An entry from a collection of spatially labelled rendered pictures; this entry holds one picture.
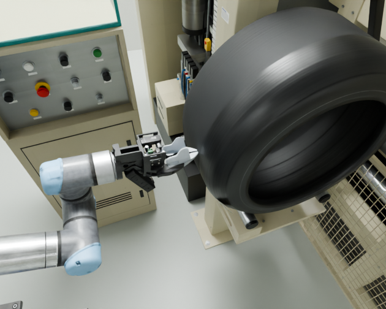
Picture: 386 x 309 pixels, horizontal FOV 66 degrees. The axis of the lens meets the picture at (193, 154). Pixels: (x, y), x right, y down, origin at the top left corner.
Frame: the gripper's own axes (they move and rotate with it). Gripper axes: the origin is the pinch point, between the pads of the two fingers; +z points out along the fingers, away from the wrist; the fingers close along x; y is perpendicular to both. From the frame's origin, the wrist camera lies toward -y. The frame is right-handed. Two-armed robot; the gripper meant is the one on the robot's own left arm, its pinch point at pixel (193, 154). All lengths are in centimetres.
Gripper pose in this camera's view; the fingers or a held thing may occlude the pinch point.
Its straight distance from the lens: 77.5
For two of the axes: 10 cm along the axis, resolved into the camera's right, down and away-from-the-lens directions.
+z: 9.3, -1.9, 3.1
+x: -3.5, -7.3, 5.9
